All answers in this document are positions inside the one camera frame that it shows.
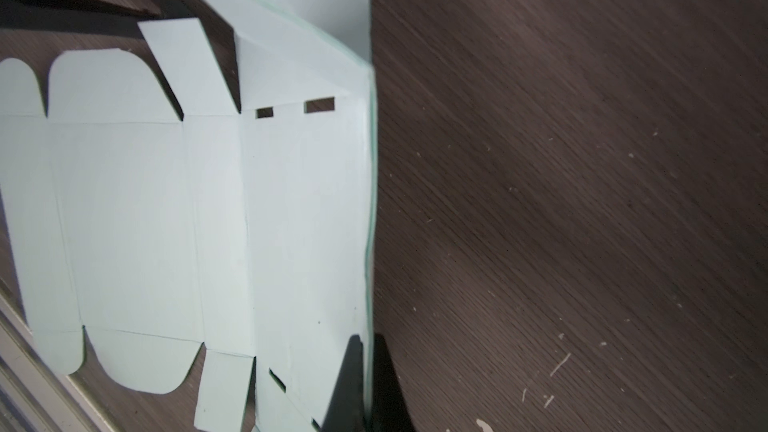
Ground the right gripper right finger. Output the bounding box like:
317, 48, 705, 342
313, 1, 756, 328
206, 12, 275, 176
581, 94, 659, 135
370, 334, 416, 432

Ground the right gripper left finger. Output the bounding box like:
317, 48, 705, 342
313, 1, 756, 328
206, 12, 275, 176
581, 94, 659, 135
320, 335, 365, 432

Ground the light blue paper box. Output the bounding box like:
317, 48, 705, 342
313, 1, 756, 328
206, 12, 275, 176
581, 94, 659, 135
1, 0, 377, 431

